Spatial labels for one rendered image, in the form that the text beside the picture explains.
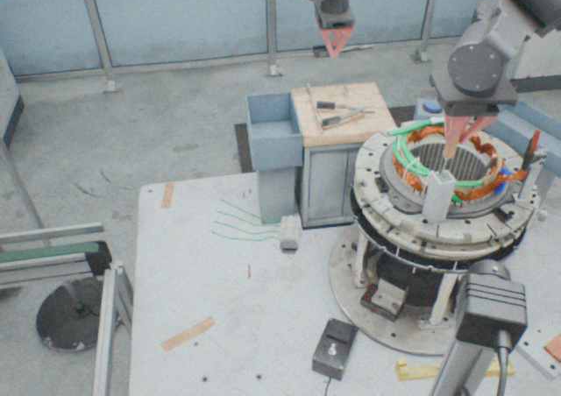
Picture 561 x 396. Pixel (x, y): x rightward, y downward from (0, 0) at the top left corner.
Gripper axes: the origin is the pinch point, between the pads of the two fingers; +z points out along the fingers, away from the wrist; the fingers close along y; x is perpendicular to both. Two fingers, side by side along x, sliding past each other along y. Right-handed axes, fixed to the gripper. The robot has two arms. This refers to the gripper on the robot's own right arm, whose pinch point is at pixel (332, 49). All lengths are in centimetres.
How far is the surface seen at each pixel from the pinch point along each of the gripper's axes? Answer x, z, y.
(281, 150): -12.8, 15.4, 12.4
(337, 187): -0.2, 27.9, 12.6
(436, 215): 8.5, 7.2, 42.7
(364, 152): 1.6, 9.0, 23.4
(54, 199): -112, 118, -92
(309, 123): -6.2, 12.0, 8.5
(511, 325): -4, -21, 78
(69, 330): -92, 116, -16
